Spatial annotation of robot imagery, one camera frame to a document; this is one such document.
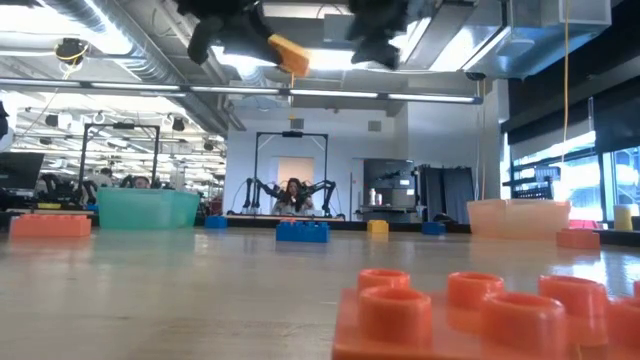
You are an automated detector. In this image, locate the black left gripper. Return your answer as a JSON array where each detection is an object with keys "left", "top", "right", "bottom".
[{"left": 219, "top": 0, "right": 284, "bottom": 66}]

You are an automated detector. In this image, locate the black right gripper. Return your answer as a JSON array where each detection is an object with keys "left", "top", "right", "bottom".
[{"left": 347, "top": 0, "right": 416, "bottom": 70}]

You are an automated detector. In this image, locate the blue long building block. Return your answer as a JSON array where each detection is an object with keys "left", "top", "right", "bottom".
[{"left": 275, "top": 220, "right": 331, "bottom": 244}]

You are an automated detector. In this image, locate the teal translucent plastic bin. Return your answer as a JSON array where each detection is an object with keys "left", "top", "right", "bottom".
[{"left": 96, "top": 187, "right": 202, "bottom": 231}]

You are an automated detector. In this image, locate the orange translucent plastic bin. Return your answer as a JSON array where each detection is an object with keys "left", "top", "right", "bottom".
[{"left": 467, "top": 198, "right": 572, "bottom": 239}]

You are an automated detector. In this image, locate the orange long building block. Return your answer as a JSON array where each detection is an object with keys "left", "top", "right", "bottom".
[
  {"left": 9, "top": 214, "right": 93, "bottom": 238},
  {"left": 332, "top": 268, "right": 640, "bottom": 360}
]

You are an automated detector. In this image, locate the pale pink door panel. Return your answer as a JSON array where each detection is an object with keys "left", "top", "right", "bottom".
[{"left": 276, "top": 156, "right": 316, "bottom": 194}]

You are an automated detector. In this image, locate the dark shelf cabinet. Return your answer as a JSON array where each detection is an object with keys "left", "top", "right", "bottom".
[{"left": 362, "top": 158, "right": 417, "bottom": 224}]

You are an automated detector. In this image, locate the dark curtain partition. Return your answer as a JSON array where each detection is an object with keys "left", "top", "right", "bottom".
[{"left": 417, "top": 164, "right": 476, "bottom": 225}]

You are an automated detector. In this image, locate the distant wooden table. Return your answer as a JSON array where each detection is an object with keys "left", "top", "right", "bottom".
[{"left": 225, "top": 213, "right": 347, "bottom": 223}]

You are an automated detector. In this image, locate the black shelf rack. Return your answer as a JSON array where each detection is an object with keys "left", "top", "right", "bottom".
[{"left": 502, "top": 164, "right": 561, "bottom": 201}]

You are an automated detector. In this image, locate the black computer monitor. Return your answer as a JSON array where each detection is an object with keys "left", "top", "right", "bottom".
[{"left": 0, "top": 151, "right": 46, "bottom": 191}]

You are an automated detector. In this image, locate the yellow cup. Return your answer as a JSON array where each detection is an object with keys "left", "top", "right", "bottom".
[{"left": 613, "top": 203, "right": 640, "bottom": 233}]

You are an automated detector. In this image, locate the black aluminium table frame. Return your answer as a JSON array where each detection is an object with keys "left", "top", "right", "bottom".
[{"left": 0, "top": 208, "right": 640, "bottom": 247}]

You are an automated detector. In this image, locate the black ceiling cable reel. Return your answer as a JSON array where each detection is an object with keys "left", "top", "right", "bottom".
[{"left": 53, "top": 37, "right": 90, "bottom": 67}]

